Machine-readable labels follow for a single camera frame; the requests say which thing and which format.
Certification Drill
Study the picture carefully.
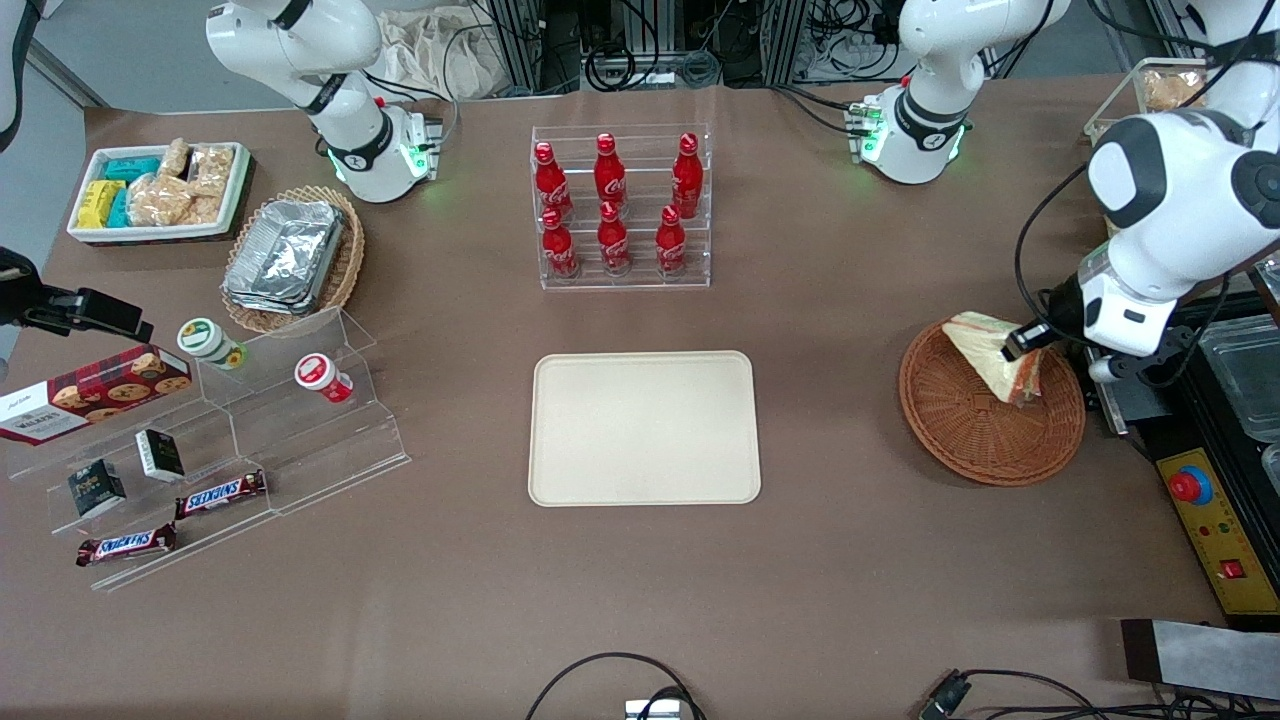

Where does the triangular sandwich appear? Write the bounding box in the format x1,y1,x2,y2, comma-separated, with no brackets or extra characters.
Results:
942,311,1047,407

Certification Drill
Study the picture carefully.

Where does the round brown wicker basket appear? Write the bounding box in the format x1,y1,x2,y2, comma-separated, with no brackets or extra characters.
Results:
898,314,1087,488

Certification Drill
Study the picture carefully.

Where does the oval tan wicker basket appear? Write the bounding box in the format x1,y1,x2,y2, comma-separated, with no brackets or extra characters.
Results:
220,185,366,336

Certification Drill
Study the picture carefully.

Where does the cream plastic tray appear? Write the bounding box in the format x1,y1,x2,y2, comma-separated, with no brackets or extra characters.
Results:
528,350,762,507

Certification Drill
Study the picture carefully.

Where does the red tartan cookie box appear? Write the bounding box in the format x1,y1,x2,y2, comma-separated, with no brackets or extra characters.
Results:
0,343,193,447

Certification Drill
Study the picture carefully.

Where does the yellow snack packet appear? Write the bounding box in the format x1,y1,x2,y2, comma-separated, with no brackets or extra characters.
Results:
77,180,126,230

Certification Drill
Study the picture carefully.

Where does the green lid yogurt cup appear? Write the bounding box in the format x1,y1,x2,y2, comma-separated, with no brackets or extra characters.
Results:
177,317,248,372

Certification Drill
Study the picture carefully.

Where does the large clear plastic container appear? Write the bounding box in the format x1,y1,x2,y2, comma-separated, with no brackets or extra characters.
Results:
1197,314,1280,442

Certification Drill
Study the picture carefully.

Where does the small black carton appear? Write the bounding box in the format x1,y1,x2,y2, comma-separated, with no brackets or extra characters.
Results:
135,428,186,484
67,458,128,519

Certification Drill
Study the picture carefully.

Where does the red emergency stop button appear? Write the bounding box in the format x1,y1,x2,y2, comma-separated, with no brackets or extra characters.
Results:
1169,464,1214,507

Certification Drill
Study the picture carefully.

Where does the white rectangular snack bin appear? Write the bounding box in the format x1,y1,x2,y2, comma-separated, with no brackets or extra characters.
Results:
67,142,254,246

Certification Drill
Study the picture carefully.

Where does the stack of foil trays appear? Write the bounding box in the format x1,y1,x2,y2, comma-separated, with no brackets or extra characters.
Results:
222,200,347,317

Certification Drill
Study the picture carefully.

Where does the brown Snickers bar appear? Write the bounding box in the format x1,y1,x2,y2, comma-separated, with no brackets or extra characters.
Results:
76,523,178,568
175,470,268,521

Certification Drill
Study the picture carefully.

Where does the bagged fried snack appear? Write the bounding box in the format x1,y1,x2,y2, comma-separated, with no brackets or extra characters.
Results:
1143,70,1208,111

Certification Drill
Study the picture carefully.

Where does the red lid yogurt cup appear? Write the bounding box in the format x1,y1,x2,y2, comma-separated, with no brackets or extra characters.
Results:
294,353,354,405

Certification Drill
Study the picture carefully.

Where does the clear acrylic stepped shelf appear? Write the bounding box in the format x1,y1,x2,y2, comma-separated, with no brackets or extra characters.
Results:
8,308,412,593

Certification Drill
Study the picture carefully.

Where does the black sealing machine yellow panel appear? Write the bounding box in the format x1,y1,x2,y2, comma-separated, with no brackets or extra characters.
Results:
1085,255,1280,629

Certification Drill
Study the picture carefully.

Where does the grey flat panel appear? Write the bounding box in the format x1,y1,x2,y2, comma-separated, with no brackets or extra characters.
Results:
1120,618,1280,701

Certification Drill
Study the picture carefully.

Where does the red cola bottle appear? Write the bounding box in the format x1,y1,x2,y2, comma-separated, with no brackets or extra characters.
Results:
534,141,574,223
656,206,688,276
671,133,704,219
594,133,628,211
597,201,631,276
541,208,579,279

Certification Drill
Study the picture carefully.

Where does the beige cloth bag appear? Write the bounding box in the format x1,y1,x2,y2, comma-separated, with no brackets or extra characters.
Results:
375,8,501,101

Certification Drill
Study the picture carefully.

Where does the clear acrylic bottle rack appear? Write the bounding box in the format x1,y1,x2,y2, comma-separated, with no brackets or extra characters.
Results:
530,123,713,292

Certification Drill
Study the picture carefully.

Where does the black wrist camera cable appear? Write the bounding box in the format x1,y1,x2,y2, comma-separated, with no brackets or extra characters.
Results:
1014,165,1091,331

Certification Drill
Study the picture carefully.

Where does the white wire rack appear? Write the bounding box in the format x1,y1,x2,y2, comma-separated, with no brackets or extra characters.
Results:
1085,58,1216,146

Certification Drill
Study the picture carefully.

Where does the aluminium frame post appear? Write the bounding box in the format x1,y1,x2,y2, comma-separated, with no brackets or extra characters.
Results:
760,0,811,87
482,0,547,93

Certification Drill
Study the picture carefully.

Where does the black connector with cable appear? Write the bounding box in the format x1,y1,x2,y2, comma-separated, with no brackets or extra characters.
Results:
918,668,1280,720

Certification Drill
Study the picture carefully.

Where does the black coiled cable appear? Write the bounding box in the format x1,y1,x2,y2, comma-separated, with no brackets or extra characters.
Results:
584,44,637,93

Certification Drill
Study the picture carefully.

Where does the black looped cable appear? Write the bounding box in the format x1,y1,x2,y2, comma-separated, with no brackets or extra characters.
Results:
525,652,707,720

